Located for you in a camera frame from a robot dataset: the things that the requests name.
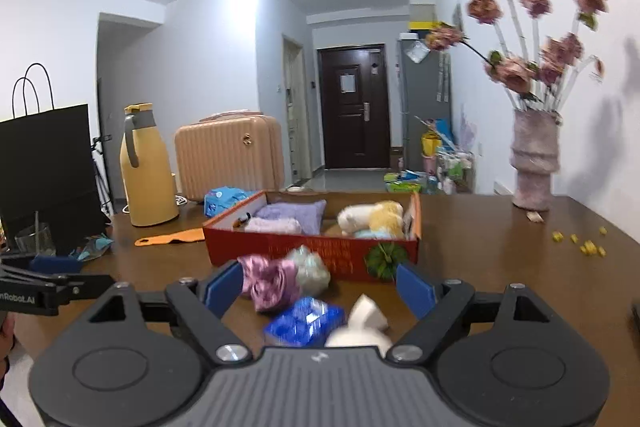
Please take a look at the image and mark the dark brown entrance door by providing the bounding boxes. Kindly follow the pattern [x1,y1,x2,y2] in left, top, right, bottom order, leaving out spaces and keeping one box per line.
[318,44,390,169]

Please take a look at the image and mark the cluttered storage rack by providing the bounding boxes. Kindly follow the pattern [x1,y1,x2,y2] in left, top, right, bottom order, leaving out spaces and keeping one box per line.
[414,116,475,195]

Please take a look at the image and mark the yellow thermos jug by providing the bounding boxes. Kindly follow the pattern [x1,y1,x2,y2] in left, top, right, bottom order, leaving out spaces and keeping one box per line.
[119,103,179,228]

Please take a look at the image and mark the clear glass cup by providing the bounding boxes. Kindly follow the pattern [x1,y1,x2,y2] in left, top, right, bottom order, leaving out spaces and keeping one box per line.
[15,223,56,256]

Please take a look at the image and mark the purple knitted pillow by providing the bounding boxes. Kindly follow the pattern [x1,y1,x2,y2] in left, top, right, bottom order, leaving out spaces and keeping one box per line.
[255,199,326,235]

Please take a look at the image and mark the pink ribbed suitcase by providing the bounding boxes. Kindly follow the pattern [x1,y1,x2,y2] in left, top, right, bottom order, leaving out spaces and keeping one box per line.
[174,110,284,202]

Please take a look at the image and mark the blue tissue pack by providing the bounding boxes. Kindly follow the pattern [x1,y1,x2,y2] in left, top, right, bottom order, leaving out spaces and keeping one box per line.
[203,186,255,218]

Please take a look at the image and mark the green snack bag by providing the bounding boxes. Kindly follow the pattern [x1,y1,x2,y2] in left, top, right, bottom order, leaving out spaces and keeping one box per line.
[386,180,422,193]

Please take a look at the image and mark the black paper bag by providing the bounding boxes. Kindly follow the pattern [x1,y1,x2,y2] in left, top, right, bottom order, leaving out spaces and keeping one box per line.
[1,104,107,256]

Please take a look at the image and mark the person's left hand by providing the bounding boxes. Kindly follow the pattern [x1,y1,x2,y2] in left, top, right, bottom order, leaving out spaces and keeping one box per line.
[0,313,15,388]

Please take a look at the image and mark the light blue plush toy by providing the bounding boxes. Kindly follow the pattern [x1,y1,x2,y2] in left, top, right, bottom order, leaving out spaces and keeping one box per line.
[354,229,404,241]

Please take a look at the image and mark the pink satin scrunchie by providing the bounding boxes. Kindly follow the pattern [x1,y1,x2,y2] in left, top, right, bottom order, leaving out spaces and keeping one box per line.
[238,255,300,313]

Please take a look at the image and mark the orange cardboard box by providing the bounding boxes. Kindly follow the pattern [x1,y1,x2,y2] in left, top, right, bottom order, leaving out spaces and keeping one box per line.
[203,191,422,282]

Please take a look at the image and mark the white and yellow plush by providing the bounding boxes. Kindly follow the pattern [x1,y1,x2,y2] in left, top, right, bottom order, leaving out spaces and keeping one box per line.
[337,200,404,237]

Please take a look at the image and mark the pink ribbed vase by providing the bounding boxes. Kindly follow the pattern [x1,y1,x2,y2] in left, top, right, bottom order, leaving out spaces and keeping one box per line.
[511,110,560,212]

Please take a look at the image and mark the white cloth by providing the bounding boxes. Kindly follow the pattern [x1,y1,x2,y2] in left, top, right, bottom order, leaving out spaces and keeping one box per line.
[324,294,393,358]

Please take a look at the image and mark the pale green fluffy ball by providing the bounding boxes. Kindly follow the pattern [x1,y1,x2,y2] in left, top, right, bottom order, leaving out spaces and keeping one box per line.
[285,246,331,297]

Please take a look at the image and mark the pink artificial flowers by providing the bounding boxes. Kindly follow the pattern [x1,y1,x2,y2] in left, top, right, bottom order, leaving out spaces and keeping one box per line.
[424,0,608,117]

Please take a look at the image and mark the blue wrapped packet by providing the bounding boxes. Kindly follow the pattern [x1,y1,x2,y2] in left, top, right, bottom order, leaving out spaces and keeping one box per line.
[264,297,346,348]

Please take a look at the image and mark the grey refrigerator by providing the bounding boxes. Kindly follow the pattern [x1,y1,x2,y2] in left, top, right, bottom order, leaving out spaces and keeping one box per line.
[397,34,452,171]

